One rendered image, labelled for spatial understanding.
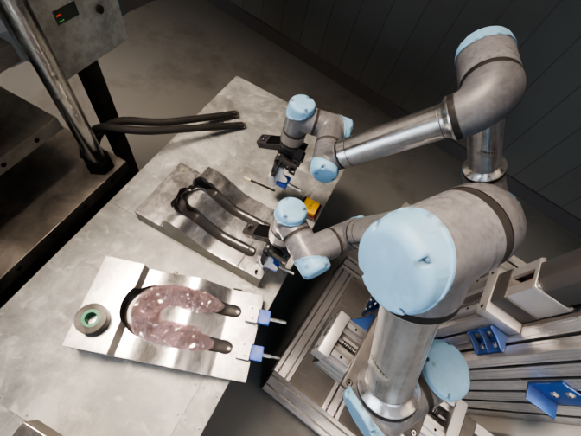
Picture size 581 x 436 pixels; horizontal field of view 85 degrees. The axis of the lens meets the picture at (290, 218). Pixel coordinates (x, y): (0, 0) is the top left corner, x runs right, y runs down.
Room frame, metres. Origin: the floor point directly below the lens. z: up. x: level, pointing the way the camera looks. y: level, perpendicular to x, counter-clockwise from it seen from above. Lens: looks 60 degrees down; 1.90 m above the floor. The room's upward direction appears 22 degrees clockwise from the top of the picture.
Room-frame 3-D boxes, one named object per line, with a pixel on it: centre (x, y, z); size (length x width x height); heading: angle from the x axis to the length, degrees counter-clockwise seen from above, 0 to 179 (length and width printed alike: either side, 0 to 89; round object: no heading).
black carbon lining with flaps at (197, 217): (0.47, 0.23, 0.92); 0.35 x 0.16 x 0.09; 83
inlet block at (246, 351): (0.12, -0.07, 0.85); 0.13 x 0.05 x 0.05; 100
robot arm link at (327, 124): (0.70, -0.01, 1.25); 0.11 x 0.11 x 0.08; 9
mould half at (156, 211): (0.49, 0.24, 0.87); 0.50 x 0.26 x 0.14; 83
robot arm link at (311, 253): (0.34, -0.08, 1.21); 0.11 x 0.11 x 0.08; 47
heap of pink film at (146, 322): (0.13, 0.20, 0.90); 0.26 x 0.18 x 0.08; 100
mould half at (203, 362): (0.12, 0.21, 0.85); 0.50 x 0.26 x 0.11; 100
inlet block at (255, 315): (0.23, -0.05, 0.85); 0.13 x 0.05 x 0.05; 100
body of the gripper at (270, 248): (0.40, 0.00, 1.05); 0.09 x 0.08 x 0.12; 82
